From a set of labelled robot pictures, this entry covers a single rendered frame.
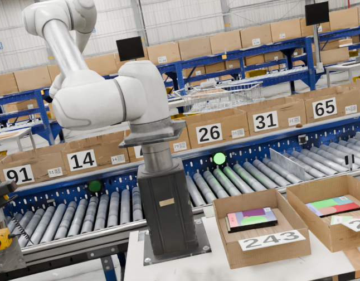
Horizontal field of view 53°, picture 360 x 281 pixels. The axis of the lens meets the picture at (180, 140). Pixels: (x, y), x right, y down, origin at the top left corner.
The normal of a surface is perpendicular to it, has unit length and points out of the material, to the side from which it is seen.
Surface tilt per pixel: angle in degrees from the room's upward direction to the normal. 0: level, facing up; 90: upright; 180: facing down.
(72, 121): 115
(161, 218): 90
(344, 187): 90
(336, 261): 0
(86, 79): 34
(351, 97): 90
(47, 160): 90
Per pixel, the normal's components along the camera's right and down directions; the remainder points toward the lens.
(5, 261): 0.14, 0.20
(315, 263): -0.18, -0.96
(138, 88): 0.30, -0.01
